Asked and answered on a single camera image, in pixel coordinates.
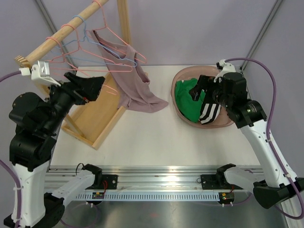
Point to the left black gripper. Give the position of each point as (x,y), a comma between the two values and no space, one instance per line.
(82,90)

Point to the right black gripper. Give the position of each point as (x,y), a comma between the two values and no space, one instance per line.
(205,82)

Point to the green tank top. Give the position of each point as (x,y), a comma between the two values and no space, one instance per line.
(189,108)

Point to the black white striped tank top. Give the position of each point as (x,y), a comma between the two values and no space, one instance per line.
(209,113)

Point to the pink wire hanger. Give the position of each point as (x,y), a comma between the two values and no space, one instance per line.
(57,52)
(123,12)
(78,47)

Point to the light blue wire hanger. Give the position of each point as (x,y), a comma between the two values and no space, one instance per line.
(89,39)

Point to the pink wire hanger front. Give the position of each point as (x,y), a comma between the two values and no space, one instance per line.
(57,52)

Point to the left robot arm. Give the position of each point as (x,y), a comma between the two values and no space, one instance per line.
(30,152)

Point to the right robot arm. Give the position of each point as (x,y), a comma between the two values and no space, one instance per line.
(279,182)

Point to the mauve tank top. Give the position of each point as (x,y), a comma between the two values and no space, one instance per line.
(131,80)

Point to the wooden clothes rack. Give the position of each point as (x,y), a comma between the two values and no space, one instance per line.
(90,123)

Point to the pink translucent plastic basin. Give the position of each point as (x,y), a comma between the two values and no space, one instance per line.
(190,72)

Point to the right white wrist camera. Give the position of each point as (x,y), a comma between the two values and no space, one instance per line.
(223,68)

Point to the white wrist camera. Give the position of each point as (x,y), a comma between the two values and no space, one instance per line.
(40,73)
(223,68)

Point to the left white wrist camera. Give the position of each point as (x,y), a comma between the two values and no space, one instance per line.
(40,73)

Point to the pink wire hanger back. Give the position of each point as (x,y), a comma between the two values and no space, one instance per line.
(123,12)

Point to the aluminium mounting rail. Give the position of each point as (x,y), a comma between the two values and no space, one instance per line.
(156,183)

